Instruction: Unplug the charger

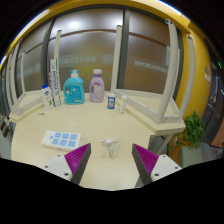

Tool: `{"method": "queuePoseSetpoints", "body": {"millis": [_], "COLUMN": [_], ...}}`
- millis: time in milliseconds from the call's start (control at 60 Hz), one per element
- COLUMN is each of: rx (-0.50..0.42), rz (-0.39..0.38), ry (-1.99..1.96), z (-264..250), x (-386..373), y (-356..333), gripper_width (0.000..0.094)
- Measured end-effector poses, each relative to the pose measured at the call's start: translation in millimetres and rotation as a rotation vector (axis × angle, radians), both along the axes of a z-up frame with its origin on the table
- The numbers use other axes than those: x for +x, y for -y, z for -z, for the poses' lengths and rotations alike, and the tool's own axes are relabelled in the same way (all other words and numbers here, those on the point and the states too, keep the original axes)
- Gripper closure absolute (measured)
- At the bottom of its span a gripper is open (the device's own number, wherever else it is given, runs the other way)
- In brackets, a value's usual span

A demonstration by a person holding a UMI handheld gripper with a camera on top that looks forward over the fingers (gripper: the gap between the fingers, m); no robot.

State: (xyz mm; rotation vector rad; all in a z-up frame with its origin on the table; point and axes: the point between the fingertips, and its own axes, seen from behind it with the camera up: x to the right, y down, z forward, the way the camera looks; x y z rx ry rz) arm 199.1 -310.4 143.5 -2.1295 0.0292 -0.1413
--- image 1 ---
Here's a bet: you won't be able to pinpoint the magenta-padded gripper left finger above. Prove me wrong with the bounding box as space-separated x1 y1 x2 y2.
39 143 92 185

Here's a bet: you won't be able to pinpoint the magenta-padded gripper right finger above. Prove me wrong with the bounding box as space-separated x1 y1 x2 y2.
131 143 182 186

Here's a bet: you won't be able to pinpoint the thin white charger cable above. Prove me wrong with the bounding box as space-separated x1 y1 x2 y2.
103 138 126 160

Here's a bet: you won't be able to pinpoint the white power strip blue sockets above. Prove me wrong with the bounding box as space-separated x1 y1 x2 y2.
41 129 82 152

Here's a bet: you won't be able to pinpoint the upturned white-legged wooden table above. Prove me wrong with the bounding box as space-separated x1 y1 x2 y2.
4 29 64 124
109 18 197 136

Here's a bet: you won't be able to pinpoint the potted green plant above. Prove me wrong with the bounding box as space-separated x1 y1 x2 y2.
176 111 206 168

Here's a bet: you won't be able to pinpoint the small white pump bottle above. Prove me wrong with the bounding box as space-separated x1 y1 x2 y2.
119 95 128 115

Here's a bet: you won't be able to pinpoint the small blue white can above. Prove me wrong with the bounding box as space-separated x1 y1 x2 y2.
106 92 117 110

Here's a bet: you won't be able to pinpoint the blue detergent bottle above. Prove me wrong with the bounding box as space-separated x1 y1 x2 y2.
62 69 86 105

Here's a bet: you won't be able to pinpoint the white body wash bottle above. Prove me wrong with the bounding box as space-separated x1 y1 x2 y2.
41 83 54 111

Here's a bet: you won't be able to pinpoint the purple detergent bottle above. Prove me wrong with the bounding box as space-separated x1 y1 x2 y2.
89 68 106 104

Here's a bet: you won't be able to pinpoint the tall white toothpaste box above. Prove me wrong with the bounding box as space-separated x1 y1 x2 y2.
48 58 62 108

